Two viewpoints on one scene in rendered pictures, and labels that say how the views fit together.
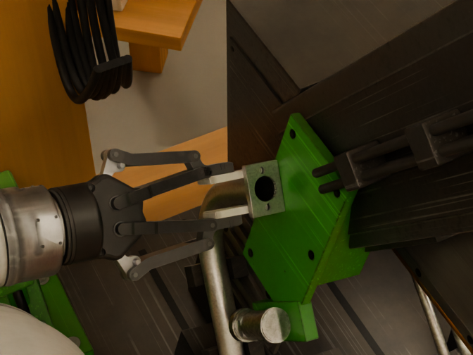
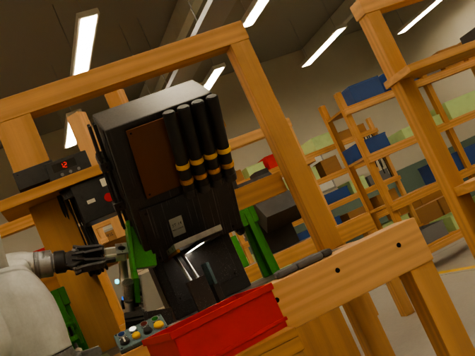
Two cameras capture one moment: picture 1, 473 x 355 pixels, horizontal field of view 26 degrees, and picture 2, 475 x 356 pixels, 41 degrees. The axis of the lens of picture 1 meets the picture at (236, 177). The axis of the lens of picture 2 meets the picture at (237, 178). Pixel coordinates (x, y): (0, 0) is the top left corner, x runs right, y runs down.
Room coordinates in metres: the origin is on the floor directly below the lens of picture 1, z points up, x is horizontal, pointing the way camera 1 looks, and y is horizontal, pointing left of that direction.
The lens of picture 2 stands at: (-1.34, -0.86, 1.03)
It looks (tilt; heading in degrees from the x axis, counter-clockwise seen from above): 6 degrees up; 10
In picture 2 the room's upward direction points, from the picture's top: 24 degrees counter-clockwise
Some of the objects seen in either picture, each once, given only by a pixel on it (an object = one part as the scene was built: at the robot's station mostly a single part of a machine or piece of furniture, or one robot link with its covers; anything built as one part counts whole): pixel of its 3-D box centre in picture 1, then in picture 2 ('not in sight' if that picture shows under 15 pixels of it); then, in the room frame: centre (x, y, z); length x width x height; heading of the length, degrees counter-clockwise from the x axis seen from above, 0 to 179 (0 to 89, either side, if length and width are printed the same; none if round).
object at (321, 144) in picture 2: not in sight; (313, 213); (8.88, 0.10, 1.12); 3.22 x 0.55 x 2.23; 121
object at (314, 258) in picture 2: not in sight; (300, 263); (0.69, -0.57, 0.91); 0.20 x 0.11 x 0.03; 115
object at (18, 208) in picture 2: not in sight; (116, 169); (1.00, -0.01, 1.52); 0.90 x 0.25 x 0.04; 117
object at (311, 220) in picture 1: (321, 213); (139, 249); (0.68, -0.09, 1.17); 0.13 x 0.12 x 0.20; 117
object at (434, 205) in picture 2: not in sight; (425, 208); (10.84, -1.63, 0.37); 1.20 x 0.81 x 0.74; 123
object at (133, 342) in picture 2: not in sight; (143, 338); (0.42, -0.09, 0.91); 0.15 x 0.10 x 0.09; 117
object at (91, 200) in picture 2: not in sight; (99, 199); (0.90, 0.07, 1.42); 0.17 x 0.12 x 0.15; 117
